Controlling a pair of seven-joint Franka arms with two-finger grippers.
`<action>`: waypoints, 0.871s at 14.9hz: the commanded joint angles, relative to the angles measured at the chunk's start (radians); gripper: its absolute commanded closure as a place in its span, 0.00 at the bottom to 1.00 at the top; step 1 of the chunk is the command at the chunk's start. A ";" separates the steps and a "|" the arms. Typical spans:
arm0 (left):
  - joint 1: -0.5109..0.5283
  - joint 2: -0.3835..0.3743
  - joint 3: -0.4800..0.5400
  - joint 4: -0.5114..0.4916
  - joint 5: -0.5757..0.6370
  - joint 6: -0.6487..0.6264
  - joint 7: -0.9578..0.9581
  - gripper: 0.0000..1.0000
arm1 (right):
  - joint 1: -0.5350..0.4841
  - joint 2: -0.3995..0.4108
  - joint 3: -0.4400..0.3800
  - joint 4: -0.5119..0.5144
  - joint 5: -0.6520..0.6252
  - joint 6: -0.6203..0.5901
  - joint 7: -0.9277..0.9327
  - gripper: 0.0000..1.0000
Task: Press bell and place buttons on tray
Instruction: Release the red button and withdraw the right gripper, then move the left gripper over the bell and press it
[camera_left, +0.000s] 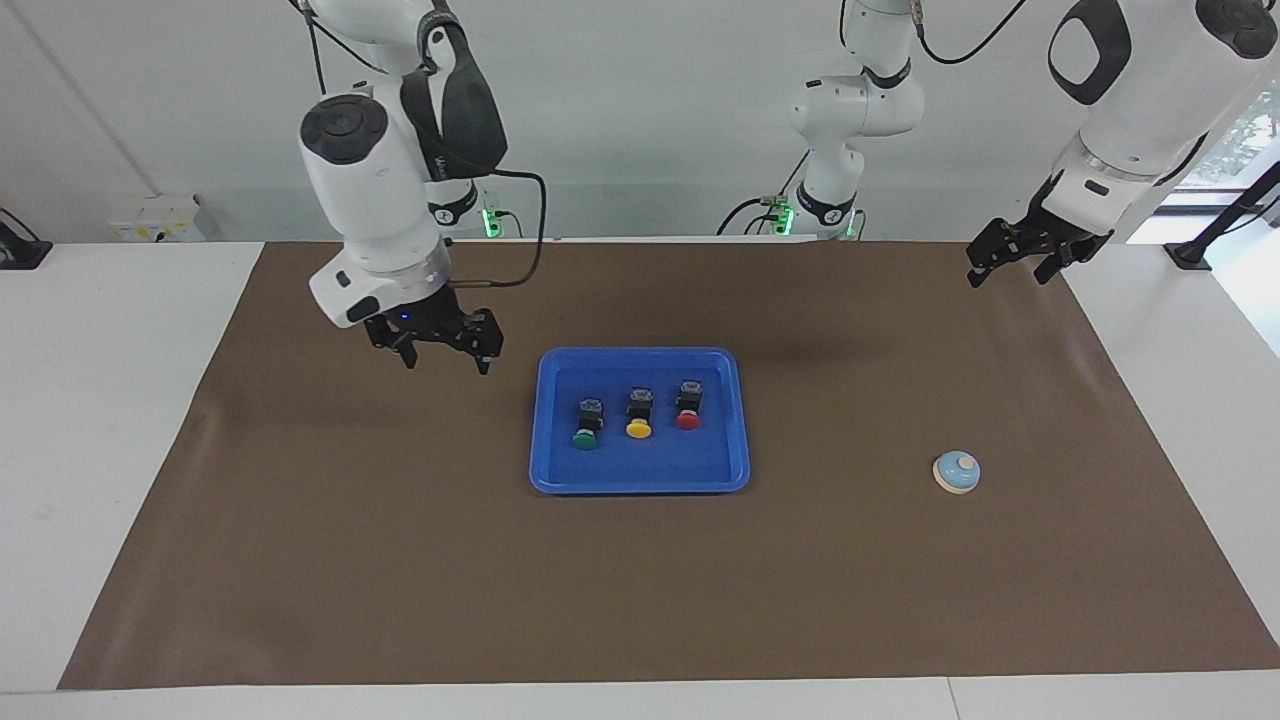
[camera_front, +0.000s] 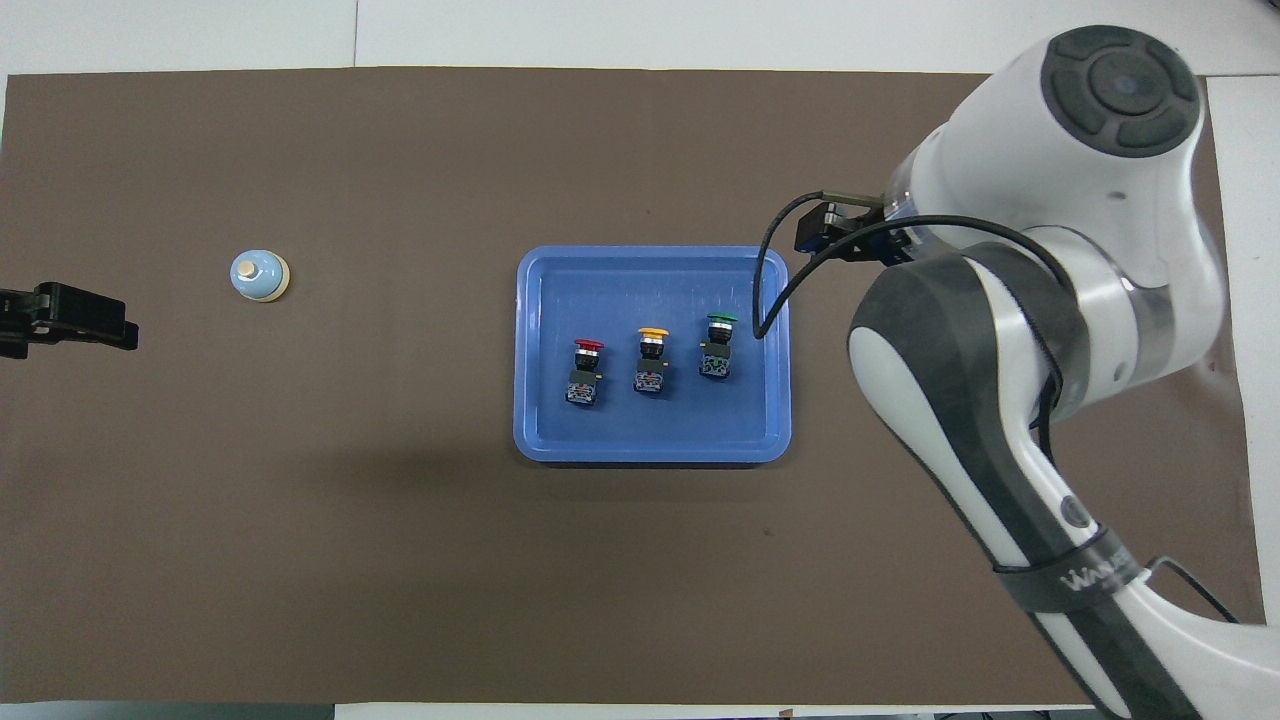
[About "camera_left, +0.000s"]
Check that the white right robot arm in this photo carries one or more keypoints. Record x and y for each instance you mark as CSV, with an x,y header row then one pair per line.
x,y
370,190

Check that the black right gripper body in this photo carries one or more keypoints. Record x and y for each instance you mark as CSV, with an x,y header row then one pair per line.
x,y
430,320

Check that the window with green foliage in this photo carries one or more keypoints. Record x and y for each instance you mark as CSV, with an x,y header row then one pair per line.
x,y
1235,140

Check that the blue plastic tray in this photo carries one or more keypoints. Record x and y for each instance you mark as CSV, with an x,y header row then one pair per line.
x,y
640,465

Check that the yellow push button switch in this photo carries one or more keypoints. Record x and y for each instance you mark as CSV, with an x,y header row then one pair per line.
x,y
639,425

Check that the black clamp mount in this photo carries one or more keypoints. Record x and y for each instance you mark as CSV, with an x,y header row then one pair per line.
x,y
18,250

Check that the black clamp stand with rod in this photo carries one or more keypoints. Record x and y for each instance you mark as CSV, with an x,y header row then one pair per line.
x,y
1225,220

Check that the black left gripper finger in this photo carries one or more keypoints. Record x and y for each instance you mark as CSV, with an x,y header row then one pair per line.
x,y
975,275
1048,270

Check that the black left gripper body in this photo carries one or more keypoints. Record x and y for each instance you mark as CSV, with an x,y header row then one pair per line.
x,y
1038,232

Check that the green push button switch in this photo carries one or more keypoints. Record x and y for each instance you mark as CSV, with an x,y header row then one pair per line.
x,y
587,432

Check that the light blue desk bell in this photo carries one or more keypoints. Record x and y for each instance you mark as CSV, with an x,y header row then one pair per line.
x,y
957,474

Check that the red push button switch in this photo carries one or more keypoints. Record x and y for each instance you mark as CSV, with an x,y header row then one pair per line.
x,y
688,415

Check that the brown table mat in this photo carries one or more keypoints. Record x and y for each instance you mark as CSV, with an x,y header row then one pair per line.
x,y
640,580

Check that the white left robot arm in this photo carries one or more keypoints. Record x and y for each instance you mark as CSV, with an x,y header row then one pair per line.
x,y
850,110

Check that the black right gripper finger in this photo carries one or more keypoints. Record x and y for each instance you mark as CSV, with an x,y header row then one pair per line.
x,y
407,354
482,360

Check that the white wall power box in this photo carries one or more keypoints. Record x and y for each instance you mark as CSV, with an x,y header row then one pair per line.
x,y
155,220

